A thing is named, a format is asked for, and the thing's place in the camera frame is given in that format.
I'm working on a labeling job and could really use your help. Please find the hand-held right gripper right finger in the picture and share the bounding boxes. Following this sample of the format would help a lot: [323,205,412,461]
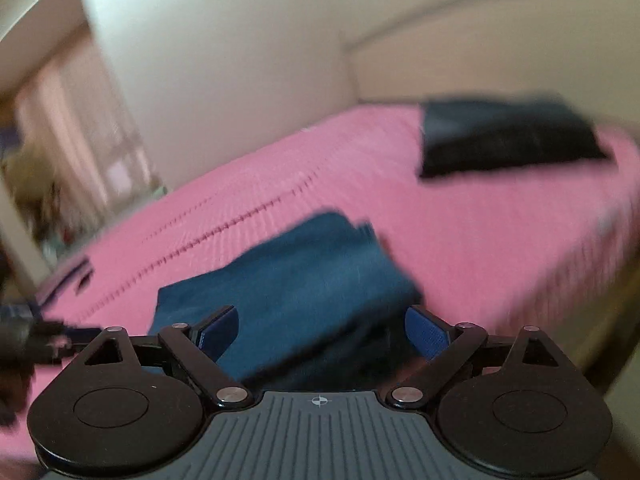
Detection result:
[386,305,565,409]

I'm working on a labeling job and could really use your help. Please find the pink bed blanket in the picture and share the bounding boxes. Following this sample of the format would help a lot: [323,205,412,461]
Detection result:
[0,102,640,466]

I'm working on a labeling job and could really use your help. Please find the beige bed headboard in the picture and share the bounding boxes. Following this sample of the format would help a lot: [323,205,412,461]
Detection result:
[342,0,640,128]

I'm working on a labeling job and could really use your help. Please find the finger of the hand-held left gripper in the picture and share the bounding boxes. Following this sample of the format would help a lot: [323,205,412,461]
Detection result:
[47,326,105,350]

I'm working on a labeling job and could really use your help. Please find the pink sheer curtain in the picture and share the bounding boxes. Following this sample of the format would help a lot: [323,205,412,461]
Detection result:
[14,52,161,216]

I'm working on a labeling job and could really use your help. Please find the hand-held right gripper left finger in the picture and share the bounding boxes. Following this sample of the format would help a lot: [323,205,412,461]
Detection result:
[77,305,252,409]

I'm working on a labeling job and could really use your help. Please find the black folded garment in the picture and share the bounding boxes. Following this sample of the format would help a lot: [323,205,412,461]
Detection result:
[418,122,616,180]

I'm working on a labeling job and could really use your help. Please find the blue denim jeans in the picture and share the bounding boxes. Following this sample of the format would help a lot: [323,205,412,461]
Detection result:
[151,211,426,387]

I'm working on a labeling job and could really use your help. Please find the navy blue sweatshirt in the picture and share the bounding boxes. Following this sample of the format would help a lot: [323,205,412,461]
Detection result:
[37,255,93,308]

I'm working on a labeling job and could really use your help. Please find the dark grey folded garment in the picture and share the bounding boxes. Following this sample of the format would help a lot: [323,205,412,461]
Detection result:
[419,92,598,143]

